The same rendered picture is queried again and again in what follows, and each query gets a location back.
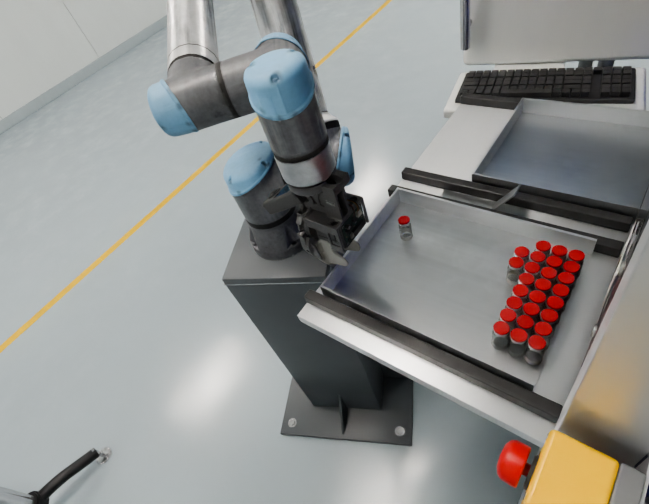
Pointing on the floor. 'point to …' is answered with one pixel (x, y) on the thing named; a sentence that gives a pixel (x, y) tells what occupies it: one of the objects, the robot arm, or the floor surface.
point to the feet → (70, 473)
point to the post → (623, 364)
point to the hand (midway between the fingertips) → (332, 258)
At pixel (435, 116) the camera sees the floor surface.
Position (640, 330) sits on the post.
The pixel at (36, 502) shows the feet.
